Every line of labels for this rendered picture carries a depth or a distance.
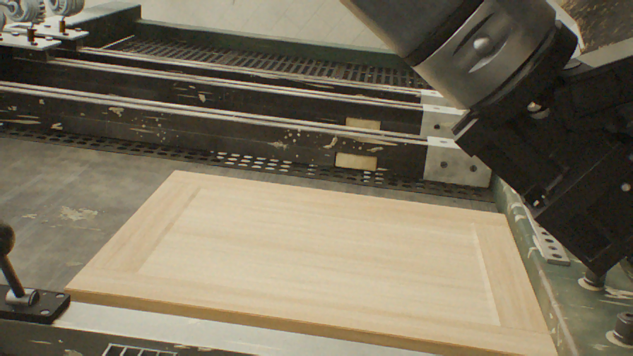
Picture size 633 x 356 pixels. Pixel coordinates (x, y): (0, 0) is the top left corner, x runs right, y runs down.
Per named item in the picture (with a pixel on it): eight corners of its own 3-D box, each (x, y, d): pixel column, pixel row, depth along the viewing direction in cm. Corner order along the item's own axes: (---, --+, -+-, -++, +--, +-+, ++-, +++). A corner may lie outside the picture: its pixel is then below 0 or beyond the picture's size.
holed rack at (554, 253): (569, 265, 98) (571, 261, 98) (546, 262, 98) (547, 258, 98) (464, 57, 253) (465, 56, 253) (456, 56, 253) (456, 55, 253)
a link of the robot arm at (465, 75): (498, -40, 44) (519, -33, 36) (552, 13, 44) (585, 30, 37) (409, 55, 46) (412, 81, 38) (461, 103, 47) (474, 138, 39)
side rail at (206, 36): (447, 92, 249) (453, 60, 246) (133, 53, 257) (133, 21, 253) (446, 87, 257) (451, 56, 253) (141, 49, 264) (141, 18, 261)
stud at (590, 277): (605, 290, 92) (611, 268, 91) (585, 287, 92) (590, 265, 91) (600, 281, 94) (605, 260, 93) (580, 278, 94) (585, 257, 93)
